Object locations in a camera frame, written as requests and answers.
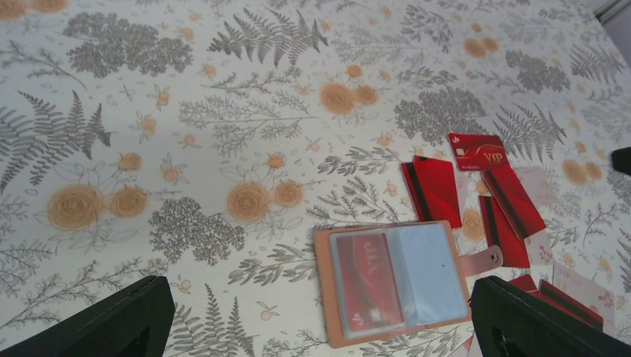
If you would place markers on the red card black stripe right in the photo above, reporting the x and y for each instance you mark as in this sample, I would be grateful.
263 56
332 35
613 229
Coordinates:
565 303

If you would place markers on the red card pair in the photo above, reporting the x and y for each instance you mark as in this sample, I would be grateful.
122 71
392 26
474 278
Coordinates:
432 187

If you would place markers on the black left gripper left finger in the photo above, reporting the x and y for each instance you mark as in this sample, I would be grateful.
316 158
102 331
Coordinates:
134 321

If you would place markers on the red VIP card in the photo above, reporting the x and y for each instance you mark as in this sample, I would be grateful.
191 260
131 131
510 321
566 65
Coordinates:
525 283
475 152

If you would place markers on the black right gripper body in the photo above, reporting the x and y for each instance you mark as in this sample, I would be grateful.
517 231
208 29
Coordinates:
621 160

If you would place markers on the red card black stripe upright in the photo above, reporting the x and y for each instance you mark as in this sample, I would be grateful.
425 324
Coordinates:
499 232

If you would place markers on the tan leather card holder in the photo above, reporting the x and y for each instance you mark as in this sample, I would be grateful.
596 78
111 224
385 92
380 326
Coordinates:
429 271

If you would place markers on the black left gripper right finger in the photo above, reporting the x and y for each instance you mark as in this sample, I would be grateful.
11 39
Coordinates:
511 322

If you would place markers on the red card black stripe middle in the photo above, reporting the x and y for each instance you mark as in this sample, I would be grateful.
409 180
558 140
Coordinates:
514 202

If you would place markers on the white VIP card centre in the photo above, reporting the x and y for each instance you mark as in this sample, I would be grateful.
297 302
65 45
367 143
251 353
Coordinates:
587 292

